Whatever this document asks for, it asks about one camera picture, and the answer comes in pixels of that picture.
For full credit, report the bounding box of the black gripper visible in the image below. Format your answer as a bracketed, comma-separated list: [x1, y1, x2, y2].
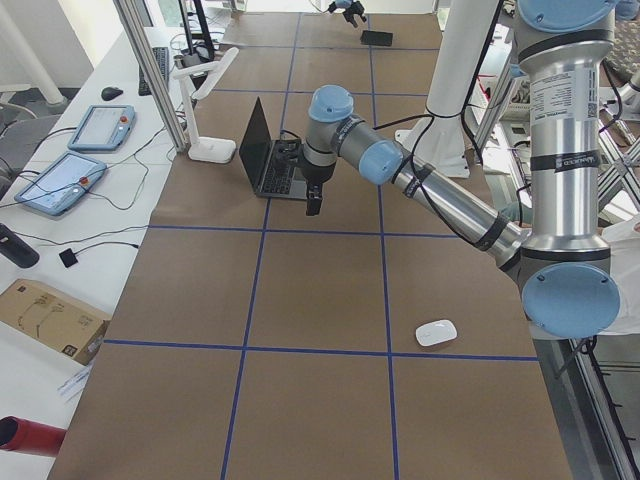
[299, 149, 336, 216]
[342, 3, 367, 28]

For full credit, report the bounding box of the black mouse pad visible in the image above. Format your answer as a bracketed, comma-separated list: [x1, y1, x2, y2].
[360, 30, 393, 47]

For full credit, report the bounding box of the grey laptop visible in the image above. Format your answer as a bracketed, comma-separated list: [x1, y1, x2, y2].
[239, 99, 306, 201]

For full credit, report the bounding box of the white computer mouse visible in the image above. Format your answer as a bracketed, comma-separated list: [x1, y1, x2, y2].
[415, 319, 458, 347]

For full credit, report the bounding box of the white desk lamp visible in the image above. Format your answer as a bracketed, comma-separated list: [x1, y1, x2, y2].
[171, 47, 240, 165]

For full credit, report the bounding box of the black mouse on desk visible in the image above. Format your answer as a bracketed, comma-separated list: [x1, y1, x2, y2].
[101, 86, 123, 101]

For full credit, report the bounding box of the black keyboard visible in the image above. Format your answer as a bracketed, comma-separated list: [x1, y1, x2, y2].
[137, 46, 171, 97]

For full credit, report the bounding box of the blue teach pendant far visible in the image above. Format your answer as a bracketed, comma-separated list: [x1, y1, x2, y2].
[67, 105, 136, 153]

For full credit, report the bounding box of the blue teach pendant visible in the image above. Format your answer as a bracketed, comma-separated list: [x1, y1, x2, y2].
[67, 105, 136, 153]
[14, 151, 107, 217]

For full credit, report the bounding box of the blue teach pendant near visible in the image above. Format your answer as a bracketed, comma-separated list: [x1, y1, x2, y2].
[14, 151, 107, 217]

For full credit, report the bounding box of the small black square device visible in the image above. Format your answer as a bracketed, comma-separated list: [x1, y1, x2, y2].
[59, 248, 79, 268]

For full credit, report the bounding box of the cardboard box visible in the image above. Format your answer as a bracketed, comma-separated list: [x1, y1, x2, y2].
[1, 279, 111, 365]

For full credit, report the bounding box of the red cylinder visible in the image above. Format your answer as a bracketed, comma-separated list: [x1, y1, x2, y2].
[1, 416, 67, 457]

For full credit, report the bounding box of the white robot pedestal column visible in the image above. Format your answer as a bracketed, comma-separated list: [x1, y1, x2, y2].
[395, 0, 500, 178]

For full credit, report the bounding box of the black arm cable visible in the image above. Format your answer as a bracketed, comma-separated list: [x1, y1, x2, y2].
[372, 0, 506, 211]

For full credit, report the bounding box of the aluminium frame post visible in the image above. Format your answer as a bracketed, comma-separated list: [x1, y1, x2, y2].
[113, 0, 187, 153]

